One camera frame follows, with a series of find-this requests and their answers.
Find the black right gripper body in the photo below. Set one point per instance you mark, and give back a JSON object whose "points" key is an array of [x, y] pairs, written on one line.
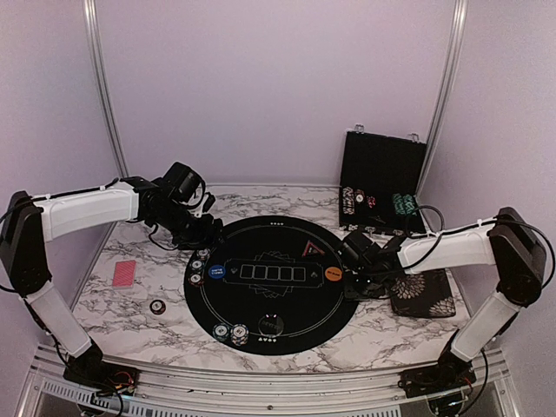
{"points": [[366, 287]]}

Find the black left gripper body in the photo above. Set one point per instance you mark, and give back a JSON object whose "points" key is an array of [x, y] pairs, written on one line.
{"points": [[186, 231]]}

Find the small blue ten chip stack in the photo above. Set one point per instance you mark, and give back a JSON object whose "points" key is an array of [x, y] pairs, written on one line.
{"points": [[203, 254]]}

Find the orange big blind button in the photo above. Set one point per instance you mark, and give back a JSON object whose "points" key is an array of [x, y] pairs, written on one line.
{"points": [[333, 274]]}

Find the small green fifty chip stack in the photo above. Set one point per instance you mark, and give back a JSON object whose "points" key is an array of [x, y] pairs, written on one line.
{"points": [[196, 267]]}

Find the blue small blind button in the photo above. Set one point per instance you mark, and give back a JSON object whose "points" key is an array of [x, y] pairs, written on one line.
{"points": [[216, 271]]}

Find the clear round dealer button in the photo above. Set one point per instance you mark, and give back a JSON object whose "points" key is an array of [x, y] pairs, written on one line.
{"points": [[271, 325]]}

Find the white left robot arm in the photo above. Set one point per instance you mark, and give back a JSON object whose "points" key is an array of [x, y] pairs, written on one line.
{"points": [[35, 225]]}

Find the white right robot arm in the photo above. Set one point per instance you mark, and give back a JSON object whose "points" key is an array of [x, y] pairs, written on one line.
{"points": [[519, 257]]}

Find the black floral rectangular tray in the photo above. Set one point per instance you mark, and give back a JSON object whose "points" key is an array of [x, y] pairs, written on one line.
{"points": [[426, 295]]}

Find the red playing card deck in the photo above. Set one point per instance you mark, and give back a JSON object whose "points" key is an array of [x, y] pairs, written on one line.
{"points": [[124, 274]]}

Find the round black poker mat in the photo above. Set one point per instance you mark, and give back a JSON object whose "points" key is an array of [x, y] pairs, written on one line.
{"points": [[266, 274]]}

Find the green chips in case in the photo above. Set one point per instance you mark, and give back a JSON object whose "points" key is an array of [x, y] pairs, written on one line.
{"points": [[404, 205]]}

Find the black poker chip case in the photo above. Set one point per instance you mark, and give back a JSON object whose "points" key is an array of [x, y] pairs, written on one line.
{"points": [[381, 166]]}

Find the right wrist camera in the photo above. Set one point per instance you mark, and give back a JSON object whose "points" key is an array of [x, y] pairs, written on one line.
{"points": [[358, 252]]}

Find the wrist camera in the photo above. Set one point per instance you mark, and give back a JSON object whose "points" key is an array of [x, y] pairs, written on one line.
{"points": [[183, 185], [358, 252]]}

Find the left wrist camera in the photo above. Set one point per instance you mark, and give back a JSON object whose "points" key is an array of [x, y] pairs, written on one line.
{"points": [[183, 185]]}

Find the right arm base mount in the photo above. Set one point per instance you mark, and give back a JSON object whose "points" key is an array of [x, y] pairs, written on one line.
{"points": [[448, 373]]}

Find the aluminium front rail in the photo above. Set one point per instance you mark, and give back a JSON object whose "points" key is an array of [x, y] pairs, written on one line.
{"points": [[180, 391]]}

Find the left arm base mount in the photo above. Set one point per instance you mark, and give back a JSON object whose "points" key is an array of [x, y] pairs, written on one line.
{"points": [[91, 370]]}

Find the left aluminium frame post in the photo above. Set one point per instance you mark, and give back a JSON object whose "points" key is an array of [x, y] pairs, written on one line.
{"points": [[102, 85]]}

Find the aluminium frame post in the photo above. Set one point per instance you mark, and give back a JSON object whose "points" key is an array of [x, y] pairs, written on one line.
{"points": [[447, 82], [102, 85]]}

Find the right aluminium frame post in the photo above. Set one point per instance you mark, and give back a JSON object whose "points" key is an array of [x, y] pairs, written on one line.
{"points": [[447, 82]]}

